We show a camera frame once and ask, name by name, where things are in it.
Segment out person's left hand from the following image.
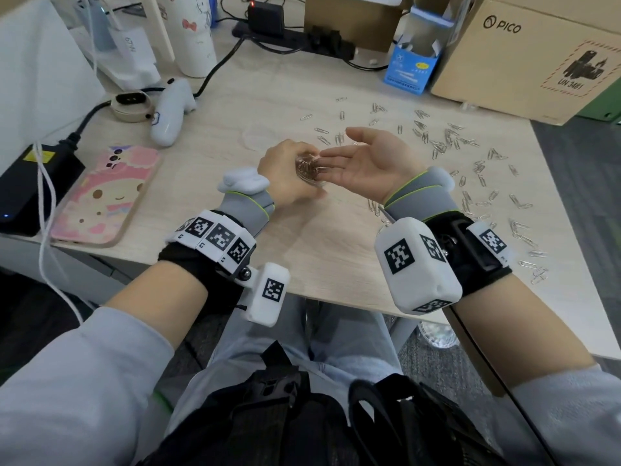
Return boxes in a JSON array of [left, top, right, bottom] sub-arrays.
[[257, 139, 327, 209]]

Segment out person's right hand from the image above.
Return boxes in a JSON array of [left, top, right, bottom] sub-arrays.
[[318, 126, 430, 207]]

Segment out small clear plastic jar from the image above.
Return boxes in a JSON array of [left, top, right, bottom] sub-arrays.
[[293, 155, 331, 186]]

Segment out silver paper clips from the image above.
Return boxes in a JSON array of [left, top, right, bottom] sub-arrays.
[[298, 95, 549, 286]]

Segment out person's left forearm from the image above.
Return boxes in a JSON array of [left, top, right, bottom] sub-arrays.
[[0, 259, 210, 466]]

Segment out person's right forearm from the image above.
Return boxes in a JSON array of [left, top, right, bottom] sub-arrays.
[[448, 274, 621, 466]]

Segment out wooden desk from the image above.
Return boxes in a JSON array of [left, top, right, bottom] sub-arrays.
[[0, 0, 621, 361]]

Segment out person's left leg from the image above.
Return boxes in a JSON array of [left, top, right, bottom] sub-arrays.
[[167, 295, 311, 432]]

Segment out person's leg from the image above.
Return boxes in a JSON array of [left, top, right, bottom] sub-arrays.
[[310, 300, 404, 384], [167, 295, 311, 432]]

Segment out person's right leg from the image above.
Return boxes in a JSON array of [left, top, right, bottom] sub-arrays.
[[310, 300, 404, 384]]

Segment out white left hand tracker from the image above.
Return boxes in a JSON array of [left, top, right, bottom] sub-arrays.
[[217, 168, 272, 195]]

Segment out grey left wrist brace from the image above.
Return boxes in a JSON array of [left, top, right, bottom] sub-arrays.
[[215, 188, 276, 237]]

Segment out grey wrist brace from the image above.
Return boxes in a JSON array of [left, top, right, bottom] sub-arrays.
[[383, 168, 459, 224], [215, 188, 276, 237]]

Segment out grey right wrist brace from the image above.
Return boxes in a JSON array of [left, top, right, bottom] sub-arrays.
[[383, 168, 459, 224]]

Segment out left marker wristband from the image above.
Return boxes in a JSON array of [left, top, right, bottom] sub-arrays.
[[157, 210, 257, 287]]

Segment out blue paper clip box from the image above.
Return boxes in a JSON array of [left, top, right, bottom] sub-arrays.
[[383, 5, 457, 96]]

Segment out white handheld controller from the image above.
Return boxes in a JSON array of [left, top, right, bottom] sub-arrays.
[[149, 77, 197, 148]]

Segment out black power strip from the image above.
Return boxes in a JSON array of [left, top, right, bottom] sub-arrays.
[[232, 21, 355, 61]]

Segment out plain brown cardboard box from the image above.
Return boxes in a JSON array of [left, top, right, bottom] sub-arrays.
[[304, 0, 413, 53]]

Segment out cardboard box with red label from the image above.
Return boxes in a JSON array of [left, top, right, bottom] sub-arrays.
[[430, 0, 621, 126], [477, 0, 621, 23]]

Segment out white cartoon bottle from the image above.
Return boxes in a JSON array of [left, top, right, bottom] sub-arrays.
[[155, 0, 218, 78]]

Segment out black charger adapter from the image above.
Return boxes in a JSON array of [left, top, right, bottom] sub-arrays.
[[246, 0, 286, 37]]

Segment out beige round charger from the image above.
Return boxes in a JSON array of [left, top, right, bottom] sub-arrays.
[[110, 90, 156, 123]]

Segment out crumpled clear plastic bottle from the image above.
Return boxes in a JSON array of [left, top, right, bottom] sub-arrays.
[[417, 320, 461, 350]]

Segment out pink cartoon phone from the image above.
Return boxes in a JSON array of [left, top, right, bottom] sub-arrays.
[[50, 145, 162, 249]]

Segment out white paper bag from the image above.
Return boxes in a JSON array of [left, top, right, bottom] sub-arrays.
[[63, 0, 162, 91]]

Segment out green cabinet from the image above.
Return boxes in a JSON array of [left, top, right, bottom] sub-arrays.
[[574, 82, 621, 126]]

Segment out black power brick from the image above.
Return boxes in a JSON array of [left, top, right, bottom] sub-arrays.
[[0, 142, 86, 238]]

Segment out black backpack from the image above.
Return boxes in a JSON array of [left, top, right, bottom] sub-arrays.
[[138, 340, 510, 466]]

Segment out white box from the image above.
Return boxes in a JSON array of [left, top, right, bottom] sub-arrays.
[[0, 0, 107, 173]]

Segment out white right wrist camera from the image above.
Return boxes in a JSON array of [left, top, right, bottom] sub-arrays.
[[373, 217, 463, 316]]

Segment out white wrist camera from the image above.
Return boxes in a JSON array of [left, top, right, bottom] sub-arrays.
[[373, 217, 463, 316], [240, 262, 291, 328]]

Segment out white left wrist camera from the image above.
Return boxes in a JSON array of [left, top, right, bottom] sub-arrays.
[[240, 262, 291, 328]]

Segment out thick black power cable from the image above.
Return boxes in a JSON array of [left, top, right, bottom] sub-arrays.
[[60, 36, 243, 151]]

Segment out black right camera cable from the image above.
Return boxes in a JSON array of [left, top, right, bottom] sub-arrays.
[[444, 307, 559, 466]]

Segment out white cable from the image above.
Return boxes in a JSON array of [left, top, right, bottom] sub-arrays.
[[31, 142, 86, 326]]

